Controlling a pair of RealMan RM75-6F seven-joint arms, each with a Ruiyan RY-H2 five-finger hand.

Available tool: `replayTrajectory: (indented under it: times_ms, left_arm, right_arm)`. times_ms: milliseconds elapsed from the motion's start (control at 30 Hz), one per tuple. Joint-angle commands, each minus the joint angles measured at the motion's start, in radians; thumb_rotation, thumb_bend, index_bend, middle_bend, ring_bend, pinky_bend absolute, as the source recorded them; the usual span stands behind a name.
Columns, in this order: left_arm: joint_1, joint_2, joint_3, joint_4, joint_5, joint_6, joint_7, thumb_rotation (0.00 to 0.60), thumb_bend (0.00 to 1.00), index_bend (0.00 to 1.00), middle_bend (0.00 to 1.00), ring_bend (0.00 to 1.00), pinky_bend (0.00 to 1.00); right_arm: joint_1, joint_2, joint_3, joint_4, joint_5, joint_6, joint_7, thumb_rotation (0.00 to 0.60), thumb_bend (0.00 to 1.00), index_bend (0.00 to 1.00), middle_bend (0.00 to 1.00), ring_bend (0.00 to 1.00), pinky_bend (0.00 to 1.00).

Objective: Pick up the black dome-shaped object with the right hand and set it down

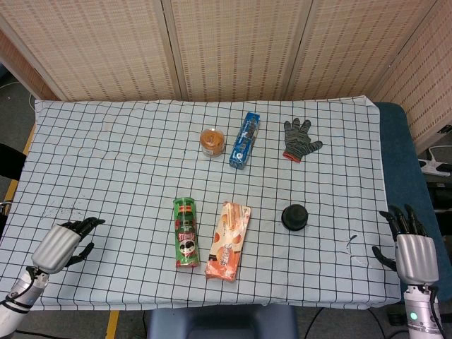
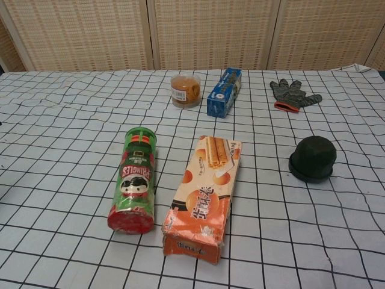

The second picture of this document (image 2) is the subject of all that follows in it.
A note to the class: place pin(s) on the clear jar of rubber bands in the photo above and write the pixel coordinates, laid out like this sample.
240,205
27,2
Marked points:
186,90

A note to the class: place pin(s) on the orange egg roll box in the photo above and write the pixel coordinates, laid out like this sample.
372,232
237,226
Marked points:
204,198

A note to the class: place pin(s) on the blue cling wrap box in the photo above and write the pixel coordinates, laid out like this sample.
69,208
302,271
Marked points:
224,91

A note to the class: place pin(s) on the green Pringles can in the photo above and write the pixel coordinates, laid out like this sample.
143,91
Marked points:
134,180

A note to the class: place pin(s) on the grey knit work glove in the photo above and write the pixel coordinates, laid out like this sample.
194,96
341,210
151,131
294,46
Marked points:
290,93

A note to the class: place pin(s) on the woven bamboo folding screen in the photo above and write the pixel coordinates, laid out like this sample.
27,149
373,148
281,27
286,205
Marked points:
210,33

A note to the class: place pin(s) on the white black grid tablecloth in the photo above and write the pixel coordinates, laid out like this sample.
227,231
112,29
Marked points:
60,150

